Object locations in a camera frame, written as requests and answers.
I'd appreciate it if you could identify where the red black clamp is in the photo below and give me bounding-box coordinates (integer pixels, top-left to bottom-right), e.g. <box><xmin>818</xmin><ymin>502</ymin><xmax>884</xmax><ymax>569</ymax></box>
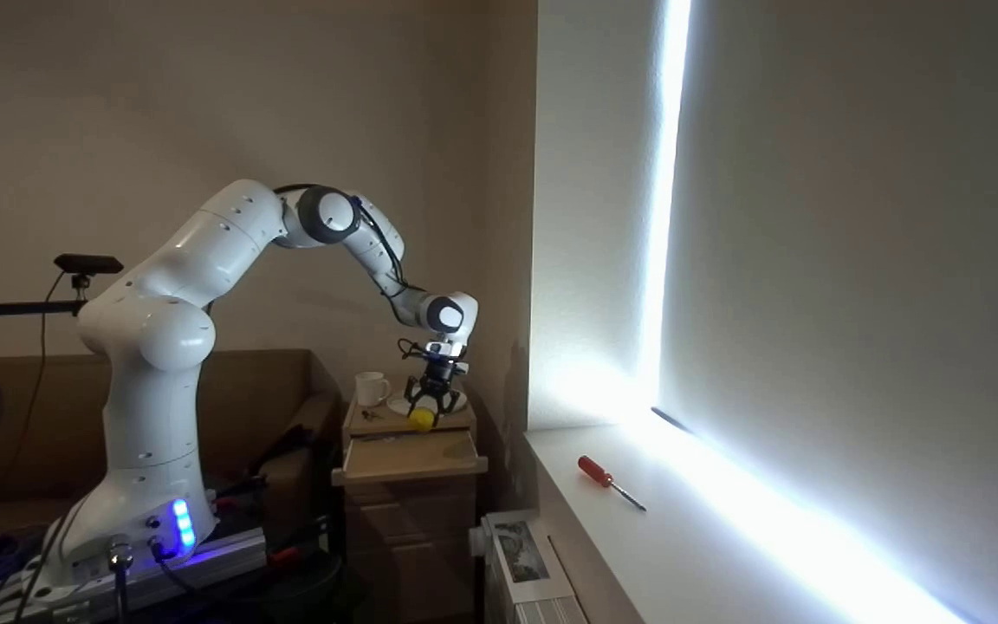
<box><xmin>211</xmin><ymin>475</ymin><xmax>269</xmax><ymax>521</ymax></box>
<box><xmin>267</xmin><ymin>517</ymin><xmax>330</xmax><ymax>571</ymax></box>

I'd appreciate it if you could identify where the white plate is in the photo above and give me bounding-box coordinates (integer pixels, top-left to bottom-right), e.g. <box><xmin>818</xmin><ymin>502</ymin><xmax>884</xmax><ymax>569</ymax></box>
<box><xmin>386</xmin><ymin>391</ymin><xmax>469</xmax><ymax>418</ymax></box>

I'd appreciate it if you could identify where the red handled screwdriver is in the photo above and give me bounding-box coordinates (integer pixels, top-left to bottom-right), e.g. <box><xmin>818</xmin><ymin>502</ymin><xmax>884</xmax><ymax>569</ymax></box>
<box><xmin>577</xmin><ymin>456</ymin><xmax>648</xmax><ymax>512</ymax></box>

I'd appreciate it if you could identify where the window roller blind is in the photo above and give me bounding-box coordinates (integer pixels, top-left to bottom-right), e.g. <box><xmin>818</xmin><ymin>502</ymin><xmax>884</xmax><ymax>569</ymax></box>
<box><xmin>651</xmin><ymin>0</ymin><xmax>998</xmax><ymax>624</ymax></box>

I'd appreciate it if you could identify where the camera on mount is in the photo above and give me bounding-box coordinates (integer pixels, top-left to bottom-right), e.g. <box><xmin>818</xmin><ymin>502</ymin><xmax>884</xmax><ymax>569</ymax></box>
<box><xmin>0</xmin><ymin>253</ymin><xmax>126</xmax><ymax>322</ymax></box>

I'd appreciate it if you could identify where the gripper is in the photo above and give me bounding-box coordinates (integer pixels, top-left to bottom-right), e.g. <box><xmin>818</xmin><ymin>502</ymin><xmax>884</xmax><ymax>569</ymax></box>
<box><xmin>404</xmin><ymin>356</ymin><xmax>465</xmax><ymax>428</ymax></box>

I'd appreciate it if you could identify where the brown sofa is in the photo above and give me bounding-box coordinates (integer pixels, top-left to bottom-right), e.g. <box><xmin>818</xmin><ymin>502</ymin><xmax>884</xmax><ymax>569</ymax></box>
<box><xmin>0</xmin><ymin>348</ymin><xmax>346</xmax><ymax>540</ymax></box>

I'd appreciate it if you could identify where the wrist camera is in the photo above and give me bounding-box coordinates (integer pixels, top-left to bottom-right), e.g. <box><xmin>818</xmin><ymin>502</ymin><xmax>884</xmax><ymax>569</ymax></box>
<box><xmin>399</xmin><ymin>340</ymin><xmax>470</xmax><ymax>365</ymax></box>

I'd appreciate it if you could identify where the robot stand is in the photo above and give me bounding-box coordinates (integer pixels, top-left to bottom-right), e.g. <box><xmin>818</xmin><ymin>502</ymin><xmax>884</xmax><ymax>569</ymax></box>
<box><xmin>0</xmin><ymin>524</ymin><xmax>346</xmax><ymax>624</ymax></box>

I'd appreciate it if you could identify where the wooden pullout table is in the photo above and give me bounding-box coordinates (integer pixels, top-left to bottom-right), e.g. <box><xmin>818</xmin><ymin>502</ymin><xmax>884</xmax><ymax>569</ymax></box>
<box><xmin>331</xmin><ymin>431</ymin><xmax>489</xmax><ymax>487</ymax></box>

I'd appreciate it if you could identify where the nightstand drawer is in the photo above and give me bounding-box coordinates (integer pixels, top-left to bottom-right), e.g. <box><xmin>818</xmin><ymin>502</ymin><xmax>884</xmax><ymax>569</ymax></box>
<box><xmin>345</xmin><ymin>497</ymin><xmax>479</xmax><ymax>543</ymax></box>

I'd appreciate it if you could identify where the coil of blue cable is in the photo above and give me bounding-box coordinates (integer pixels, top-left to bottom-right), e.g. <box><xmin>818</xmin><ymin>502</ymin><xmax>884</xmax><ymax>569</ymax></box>
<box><xmin>0</xmin><ymin>534</ymin><xmax>36</xmax><ymax>599</ymax></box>

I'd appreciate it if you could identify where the wooden nightstand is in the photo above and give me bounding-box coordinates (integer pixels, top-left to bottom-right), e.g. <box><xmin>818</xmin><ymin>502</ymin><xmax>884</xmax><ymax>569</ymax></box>
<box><xmin>331</xmin><ymin>394</ymin><xmax>489</xmax><ymax>624</ymax></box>

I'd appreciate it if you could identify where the white radiator unit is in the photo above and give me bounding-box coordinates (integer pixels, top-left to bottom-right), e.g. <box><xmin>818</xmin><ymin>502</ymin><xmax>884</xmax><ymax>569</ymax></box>
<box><xmin>468</xmin><ymin>510</ymin><xmax>591</xmax><ymax>624</ymax></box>

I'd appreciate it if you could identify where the white mug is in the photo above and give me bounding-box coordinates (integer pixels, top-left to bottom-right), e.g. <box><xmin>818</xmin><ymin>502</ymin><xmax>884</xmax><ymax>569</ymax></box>
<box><xmin>354</xmin><ymin>372</ymin><xmax>392</xmax><ymax>408</ymax></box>

